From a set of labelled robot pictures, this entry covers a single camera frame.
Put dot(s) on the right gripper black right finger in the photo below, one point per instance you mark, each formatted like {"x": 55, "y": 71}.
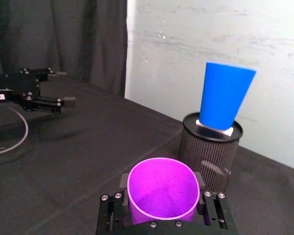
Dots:
{"x": 216, "y": 210}

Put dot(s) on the black table cloth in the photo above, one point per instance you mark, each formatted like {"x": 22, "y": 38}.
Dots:
{"x": 76, "y": 151}

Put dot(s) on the blue plastic cup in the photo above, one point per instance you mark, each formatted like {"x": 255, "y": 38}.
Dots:
{"x": 223, "y": 96}

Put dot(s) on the black mesh cylinder stand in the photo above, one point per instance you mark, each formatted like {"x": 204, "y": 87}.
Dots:
{"x": 208, "y": 159}

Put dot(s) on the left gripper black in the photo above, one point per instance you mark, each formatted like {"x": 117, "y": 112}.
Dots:
{"x": 17, "y": 86}

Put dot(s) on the purple plastic cup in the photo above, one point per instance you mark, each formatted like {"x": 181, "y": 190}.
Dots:
{"x": 161, "y": 191}

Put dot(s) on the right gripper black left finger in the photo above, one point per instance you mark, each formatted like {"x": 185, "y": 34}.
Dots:
{"x": 107, "y": 213}

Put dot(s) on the dark curtain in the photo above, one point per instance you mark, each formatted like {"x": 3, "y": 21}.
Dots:
{"x": 63, "y": 36}

